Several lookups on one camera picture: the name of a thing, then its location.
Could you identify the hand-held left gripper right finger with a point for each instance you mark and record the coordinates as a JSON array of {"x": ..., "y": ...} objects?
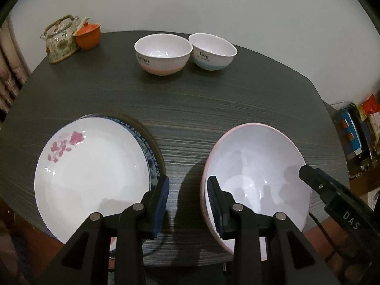
[{"x": 213, "y": 204}]

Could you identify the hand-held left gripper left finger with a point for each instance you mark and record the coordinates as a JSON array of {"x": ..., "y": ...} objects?
[{"x": 161, "y": 203}]

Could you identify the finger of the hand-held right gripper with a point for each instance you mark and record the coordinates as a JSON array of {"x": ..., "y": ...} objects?
[{"x": 317, "y": 179}]

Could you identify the blue floral porcelain plate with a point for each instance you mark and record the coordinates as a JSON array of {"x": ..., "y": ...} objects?
[
  {"x": 153, "y": 166},
  {"x": 157, "y": 153}
]

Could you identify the large pink bowl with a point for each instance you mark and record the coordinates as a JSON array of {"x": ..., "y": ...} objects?
[{"x": 258, "y": 166}]

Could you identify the white plate with pink flowers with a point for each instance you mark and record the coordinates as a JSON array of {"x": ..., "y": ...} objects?
[{"x": 89, "y": 169}]

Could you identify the blue box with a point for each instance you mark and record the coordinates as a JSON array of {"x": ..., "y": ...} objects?
[{"x": 351, "y": 133}]

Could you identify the red packet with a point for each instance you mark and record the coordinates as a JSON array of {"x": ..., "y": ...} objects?
[{"x": 371, "y": 107}]

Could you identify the small white bowl pink base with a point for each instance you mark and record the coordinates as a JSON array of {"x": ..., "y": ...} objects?
[{"x": 163, "y": 47}]

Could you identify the small white bowl blue base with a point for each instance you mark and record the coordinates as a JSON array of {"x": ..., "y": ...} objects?
[{"x": 212, "y": 47}]

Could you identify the orange cup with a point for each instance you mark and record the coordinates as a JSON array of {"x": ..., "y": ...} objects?
[{"x": 87, "y": 38}]

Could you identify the floral ceramic teapot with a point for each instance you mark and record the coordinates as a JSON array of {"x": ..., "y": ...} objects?
[{"x": 61, "y": 46}]

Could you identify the beige curtain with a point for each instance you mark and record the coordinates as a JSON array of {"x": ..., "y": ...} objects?
[{"x": 9, "y": 74}]

